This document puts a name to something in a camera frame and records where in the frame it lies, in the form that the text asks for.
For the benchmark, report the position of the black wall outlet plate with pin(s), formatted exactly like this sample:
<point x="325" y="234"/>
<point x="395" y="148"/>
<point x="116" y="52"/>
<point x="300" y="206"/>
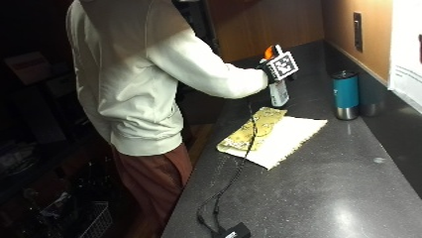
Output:
<point x="357" y="31"/>

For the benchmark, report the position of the spray bottle with orange trigger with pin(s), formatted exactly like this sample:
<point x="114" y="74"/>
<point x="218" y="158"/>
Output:
<point x="279" y="93"/>

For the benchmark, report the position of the white paper sheet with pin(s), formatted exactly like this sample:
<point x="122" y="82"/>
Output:
<point x="407" y="53"/>

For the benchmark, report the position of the black adapter box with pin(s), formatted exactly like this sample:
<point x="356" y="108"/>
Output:
<point x="235" y="232"/>

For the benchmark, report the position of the the person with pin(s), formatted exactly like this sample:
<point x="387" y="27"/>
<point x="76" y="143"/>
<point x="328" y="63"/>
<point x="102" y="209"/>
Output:
<point x="132" y="82"/>

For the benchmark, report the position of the teal steel tumbler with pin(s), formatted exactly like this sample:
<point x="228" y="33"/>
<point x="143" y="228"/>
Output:
<point x="345" y="95"/>

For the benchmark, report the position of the white cloth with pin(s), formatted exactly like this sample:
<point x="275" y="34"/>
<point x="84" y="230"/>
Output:
<point x="288" y="139"/>

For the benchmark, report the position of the yellow patterned cloth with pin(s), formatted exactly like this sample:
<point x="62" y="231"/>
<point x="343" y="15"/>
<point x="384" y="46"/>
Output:
<point x="255" y="130"/>

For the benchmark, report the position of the white marker cube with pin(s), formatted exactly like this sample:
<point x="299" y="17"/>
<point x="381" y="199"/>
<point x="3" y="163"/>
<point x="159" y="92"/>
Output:
<point x="283" y="65"/>

